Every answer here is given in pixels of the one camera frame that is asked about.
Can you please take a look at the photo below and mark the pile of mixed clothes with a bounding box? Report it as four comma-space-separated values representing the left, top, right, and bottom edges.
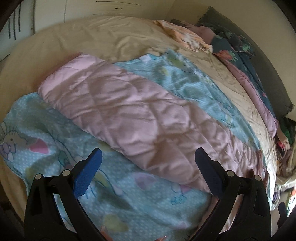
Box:
275, 117, 296, 179

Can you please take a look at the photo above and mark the white wardrobe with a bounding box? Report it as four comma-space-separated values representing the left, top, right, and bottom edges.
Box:
0, 0, 167, 61

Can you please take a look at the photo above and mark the orange and white cloth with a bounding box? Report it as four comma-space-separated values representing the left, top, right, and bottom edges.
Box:
154, 20, 213, 54

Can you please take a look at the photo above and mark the dark floral quilt mauve backing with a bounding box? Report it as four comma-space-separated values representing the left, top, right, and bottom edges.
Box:
199, 25, 278, 138

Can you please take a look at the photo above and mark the bed with beige sheet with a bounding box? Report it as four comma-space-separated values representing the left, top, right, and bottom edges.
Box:
0, 15, 278, 232

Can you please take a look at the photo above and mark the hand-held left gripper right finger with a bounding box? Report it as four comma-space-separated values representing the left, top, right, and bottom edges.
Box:
195, 147, 271, 241

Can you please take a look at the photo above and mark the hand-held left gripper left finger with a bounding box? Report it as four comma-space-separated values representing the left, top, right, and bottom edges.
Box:
24, 148, 103, 241

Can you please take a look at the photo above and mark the dark grey headboard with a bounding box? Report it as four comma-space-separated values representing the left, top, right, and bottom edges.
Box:
195, 6, 296, 119

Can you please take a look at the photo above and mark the pink teal cartoon print quilt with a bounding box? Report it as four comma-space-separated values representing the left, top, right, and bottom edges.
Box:
0, 52, 281, 241

